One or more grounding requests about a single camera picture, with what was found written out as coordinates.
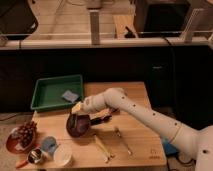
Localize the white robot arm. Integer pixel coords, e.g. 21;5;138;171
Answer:
72;87;213;171

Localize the purple bowl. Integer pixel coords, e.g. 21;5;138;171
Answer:
66;114;91;138

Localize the grey blue sponge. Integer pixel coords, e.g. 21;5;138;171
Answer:
62;90;79;103

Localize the green plastic tray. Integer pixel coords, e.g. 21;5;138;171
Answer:
31;75;84;112

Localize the blue cup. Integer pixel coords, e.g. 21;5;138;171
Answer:
41;136;57;155

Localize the silver fork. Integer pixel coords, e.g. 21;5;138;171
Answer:
114;127;133;156

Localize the bunch of red grapes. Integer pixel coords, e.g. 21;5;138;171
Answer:
18;121;37;148

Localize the wooden chopstick pair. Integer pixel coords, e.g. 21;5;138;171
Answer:
93;134;115;163

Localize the metal measuring cup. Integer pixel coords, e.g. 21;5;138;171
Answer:
15;148;44;169

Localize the blue object on floor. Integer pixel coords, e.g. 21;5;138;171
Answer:
161;138;178;155

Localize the black chair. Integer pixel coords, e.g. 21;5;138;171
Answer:
0;0;38;34

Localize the black box background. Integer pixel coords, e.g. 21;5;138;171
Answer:
133;0;190;38

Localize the black handled tool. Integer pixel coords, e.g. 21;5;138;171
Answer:
90;108;117;125

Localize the grey metal post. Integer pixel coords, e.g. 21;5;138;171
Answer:
89;10;100;45

